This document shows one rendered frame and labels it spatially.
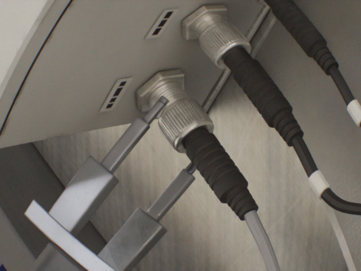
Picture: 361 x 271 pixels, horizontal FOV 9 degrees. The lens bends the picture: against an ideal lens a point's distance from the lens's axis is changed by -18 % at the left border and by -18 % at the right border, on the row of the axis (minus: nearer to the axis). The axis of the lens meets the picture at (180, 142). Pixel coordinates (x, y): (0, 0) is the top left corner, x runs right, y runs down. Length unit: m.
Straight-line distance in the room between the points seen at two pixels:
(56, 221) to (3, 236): 0.12
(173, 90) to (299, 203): 0.06
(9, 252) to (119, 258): 0.08
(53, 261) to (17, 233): 0.11
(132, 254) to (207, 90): 0.06
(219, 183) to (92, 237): 0.12
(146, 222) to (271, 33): 0.08
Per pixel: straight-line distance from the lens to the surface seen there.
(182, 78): 0.85
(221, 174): 0.83
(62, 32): 0.79
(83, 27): 0.80
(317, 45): 0.79
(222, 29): 0.82
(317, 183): 0.80
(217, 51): 0.82
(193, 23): 0.83
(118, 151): 0.82
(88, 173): 0.82
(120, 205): 0.93
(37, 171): 0.96
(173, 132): 0.84
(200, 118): 0.84
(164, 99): 0.83
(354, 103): 0.78
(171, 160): 0.90
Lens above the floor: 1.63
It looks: 8 degrees down
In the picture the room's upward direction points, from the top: 3 degrees counter-clockwise
